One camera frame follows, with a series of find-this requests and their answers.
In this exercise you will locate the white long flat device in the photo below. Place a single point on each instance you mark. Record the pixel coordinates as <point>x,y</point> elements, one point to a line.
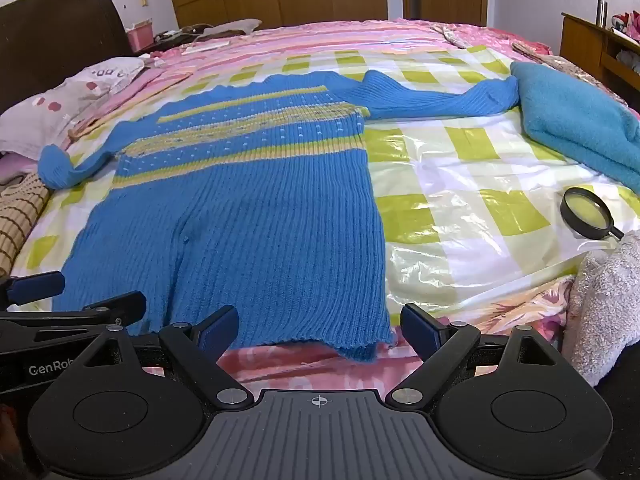
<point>205,48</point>

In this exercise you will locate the blue striped knit sweater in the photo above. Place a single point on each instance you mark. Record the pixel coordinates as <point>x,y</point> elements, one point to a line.
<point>225,220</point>

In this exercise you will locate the pink patterned cloth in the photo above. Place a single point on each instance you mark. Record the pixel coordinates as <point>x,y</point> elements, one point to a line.
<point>627,22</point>

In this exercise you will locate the grey printed pillow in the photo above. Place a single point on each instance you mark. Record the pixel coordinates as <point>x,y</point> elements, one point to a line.
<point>60,105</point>

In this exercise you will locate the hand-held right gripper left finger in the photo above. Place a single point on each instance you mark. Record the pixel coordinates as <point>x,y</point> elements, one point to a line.
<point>220,334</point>

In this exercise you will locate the wooden desk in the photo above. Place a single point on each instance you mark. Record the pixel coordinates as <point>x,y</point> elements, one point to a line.
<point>580,45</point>

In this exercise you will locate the beige striped knit sweater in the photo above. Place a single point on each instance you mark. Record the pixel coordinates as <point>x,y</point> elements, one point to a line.
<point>17,220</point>

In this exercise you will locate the white fluffy towel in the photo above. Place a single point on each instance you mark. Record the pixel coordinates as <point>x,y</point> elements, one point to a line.
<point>605,300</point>

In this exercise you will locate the dark wooden headboard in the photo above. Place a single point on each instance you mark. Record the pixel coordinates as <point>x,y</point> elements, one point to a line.
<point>55,30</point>

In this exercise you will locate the black magnifying glass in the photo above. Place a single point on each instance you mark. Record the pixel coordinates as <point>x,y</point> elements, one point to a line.
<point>586,210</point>

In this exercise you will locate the metal bottle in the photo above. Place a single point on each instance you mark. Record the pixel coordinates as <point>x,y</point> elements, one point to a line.
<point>601,12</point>

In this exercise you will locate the dark wooden nightstand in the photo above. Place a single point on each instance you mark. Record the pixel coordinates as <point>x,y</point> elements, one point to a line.
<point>147,51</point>

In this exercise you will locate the pink box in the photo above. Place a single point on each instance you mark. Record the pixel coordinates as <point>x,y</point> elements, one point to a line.
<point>140,37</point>

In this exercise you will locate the teal fleece garment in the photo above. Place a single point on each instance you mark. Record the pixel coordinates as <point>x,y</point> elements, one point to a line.
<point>575,115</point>

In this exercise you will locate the green checked plastic sheet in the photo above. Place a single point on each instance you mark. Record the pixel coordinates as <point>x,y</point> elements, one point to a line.
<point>450,220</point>

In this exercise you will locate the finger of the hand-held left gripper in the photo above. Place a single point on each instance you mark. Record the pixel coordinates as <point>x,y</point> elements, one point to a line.
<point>35,287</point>
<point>122,305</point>

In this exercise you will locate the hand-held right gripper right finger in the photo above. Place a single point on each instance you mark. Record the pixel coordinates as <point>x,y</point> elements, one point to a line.
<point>420,334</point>

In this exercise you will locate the pink striped floral bedspread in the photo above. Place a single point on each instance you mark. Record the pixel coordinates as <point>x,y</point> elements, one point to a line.
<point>350,35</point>

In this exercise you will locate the long wooden stick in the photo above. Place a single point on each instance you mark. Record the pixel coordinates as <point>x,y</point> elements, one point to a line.
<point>135,95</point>

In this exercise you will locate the lilac pillow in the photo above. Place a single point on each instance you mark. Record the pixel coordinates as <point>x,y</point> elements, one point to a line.
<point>12,167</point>

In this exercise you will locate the grey folded cloth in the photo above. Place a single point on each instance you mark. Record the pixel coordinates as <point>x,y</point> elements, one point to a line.
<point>235,26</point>

